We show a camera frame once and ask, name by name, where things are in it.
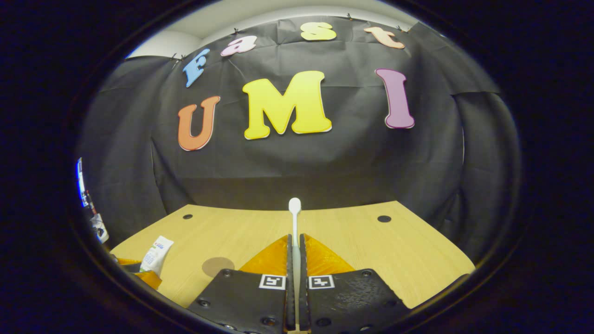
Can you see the computer monitor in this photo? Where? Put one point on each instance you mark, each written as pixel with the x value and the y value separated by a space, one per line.
pixel 81 183

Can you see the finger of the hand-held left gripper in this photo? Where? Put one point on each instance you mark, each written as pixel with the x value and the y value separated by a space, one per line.
pixel 149 279
pixel 131 267

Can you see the white toothbrush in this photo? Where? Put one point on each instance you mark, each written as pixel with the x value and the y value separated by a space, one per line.
pixel 294 206

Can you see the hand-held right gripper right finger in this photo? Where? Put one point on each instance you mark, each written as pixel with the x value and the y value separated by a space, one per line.
pixel 348 301

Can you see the round brown coaster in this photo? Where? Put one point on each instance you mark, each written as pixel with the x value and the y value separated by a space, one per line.
pixel 218 266

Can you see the white side table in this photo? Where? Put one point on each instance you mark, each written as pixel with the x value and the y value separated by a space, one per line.
pixel 100 229

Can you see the wooden desktop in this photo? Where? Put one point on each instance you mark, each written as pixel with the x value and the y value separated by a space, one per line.
pixel 371 250

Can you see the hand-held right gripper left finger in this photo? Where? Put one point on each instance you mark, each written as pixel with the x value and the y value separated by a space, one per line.
pixel 250 301

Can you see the white toothpaste tube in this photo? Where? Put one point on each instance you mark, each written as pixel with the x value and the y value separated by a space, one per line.
pixel 155 255

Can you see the black backdrop cloth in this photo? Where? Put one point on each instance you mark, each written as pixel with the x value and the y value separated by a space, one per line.
pixel 325 162

